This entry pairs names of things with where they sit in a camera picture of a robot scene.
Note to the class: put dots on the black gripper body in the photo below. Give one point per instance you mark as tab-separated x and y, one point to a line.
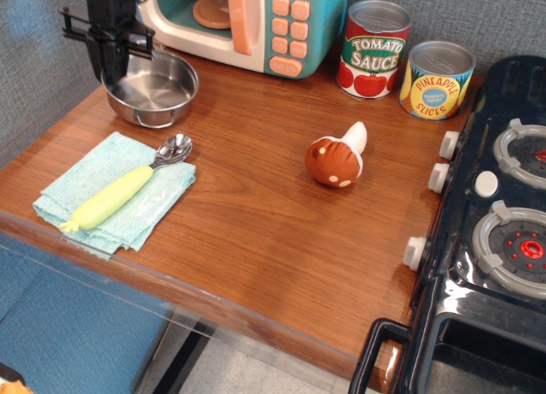
111	21

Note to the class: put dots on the pineapple slices can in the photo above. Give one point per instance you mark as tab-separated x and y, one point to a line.
436	79

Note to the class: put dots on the white stove knob middle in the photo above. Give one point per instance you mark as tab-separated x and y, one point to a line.
438	177

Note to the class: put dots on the stainless steel pot bowl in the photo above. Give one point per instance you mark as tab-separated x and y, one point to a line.
155	93

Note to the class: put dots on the black toy stove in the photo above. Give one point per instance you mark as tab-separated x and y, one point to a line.
478	305

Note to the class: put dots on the brown plush mushroom toy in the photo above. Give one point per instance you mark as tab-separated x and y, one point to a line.
338	162

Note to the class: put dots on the teal toy microwave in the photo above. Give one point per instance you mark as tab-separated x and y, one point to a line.
284	38

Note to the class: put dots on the tomato sauce can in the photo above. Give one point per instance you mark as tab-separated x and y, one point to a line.
375	38

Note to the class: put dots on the white stove knob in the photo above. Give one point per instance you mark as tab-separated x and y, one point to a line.
448	144
438	177
414	251

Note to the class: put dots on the orange object bottom corner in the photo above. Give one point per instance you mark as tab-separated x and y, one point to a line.
14	387

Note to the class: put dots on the orange microwave turntable plate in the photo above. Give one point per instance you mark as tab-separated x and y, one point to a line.
212	14

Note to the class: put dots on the white stove knob upper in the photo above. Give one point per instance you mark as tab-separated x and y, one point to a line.
448	144

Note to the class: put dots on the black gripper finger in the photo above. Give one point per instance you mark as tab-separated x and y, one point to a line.
95	55
115	59

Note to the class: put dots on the light blue cloth napkin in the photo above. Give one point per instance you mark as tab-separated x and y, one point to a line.
130	226

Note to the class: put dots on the yellow-handled metal spoon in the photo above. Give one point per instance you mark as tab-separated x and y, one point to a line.
106	202

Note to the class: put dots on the white stove knob lower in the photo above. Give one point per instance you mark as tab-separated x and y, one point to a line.
414	251

